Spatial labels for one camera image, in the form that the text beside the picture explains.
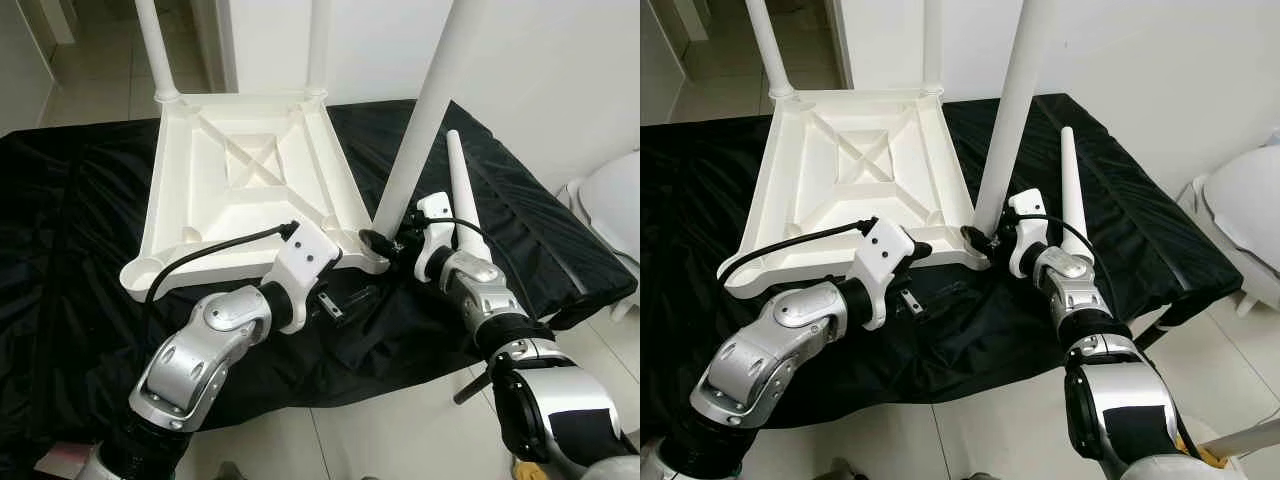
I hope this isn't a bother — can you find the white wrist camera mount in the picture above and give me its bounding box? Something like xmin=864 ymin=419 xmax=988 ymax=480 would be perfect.
xmin=848 ymin=217 xmax=916 ymax=331
xmin=1008 ymin=188 xmax=1051 ymax=279
xmin=268 ymin=220 xmax=343 ymax=334
xmin=413 ymin=193 xmax=459 ymax=283

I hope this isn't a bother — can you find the white plastic table top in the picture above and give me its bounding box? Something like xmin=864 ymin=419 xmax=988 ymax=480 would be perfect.
xmin=120 ymin=90 xmax=391 ymax=303
xmin=718 ymin=88 xmax=993 ymax=299

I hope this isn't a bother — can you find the pink stool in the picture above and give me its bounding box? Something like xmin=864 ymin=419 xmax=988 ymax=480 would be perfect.
xmin=40 ymin=445 xmax=97 ymax=472

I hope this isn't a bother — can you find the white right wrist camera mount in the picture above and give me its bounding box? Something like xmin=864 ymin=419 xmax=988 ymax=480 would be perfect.
xmin=1008 ymin=188 xmax=1051 ymax=279
xmin=413 ymin=193 xmax=459 ymax=283

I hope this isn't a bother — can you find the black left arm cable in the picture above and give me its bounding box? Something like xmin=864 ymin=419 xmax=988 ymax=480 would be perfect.
xmin=718 ymin=217 xmax=879 ymax=286
xmin=143 ymin=222 xmax=299 ymax=311

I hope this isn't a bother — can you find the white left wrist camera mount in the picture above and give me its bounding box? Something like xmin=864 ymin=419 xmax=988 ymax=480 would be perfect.
xmin=268 ymin=220 xmax=343 ymax=334
xmin=848 ymin=217 xmax=916 ymax=331

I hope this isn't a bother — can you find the black tablecloth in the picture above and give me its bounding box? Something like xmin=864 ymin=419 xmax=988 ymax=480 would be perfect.
xmin=0 ymin=98 xmax=638 ymax=451
xmin=640 ymin=93 xmax=1244 ymax=431

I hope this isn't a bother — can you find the white round appliance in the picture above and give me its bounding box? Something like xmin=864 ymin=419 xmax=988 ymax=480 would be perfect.
xmin=1185 ymin=140 xmax=1280 ymax=319
xmin=558 ymin=150 xmax=641 ymax=321

